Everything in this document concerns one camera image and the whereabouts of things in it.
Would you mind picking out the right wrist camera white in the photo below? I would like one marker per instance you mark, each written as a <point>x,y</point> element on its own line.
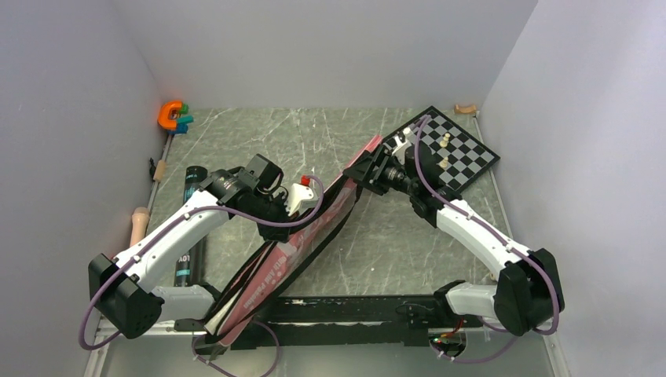
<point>402,141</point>

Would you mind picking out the orange C toy block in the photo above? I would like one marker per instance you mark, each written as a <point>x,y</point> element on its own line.
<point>168,115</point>

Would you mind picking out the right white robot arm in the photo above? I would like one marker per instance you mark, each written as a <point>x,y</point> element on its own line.
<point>527,295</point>

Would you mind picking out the black white chessboard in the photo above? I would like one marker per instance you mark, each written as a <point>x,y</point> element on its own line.
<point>468,157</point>

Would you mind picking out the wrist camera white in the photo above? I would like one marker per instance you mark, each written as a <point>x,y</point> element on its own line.
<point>300,197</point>
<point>402,141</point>

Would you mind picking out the small wooden brush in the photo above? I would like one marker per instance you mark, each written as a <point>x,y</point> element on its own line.
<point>157,169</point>

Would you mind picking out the pink racket bag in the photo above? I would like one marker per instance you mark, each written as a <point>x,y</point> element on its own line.
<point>266,276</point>

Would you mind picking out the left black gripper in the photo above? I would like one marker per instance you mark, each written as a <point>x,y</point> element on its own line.
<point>274,233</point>

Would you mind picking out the wooden arch block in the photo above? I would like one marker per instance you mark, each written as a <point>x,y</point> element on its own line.
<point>471,109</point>

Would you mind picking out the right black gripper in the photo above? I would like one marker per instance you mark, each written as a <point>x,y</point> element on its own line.
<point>364,173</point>

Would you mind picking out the beige handle tool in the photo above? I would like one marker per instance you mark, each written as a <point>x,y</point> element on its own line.
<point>139,219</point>

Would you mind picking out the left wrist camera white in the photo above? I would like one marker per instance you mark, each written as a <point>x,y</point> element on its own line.
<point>300,197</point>

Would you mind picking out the blue green toy blocks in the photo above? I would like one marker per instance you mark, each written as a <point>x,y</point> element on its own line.
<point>183,121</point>

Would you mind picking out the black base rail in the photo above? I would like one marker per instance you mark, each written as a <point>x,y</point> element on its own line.
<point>409,320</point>

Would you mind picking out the white chess piece upper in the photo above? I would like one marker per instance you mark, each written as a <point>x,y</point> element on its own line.
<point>445,140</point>

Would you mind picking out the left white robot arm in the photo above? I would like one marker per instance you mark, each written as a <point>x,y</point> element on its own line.
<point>126,289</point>

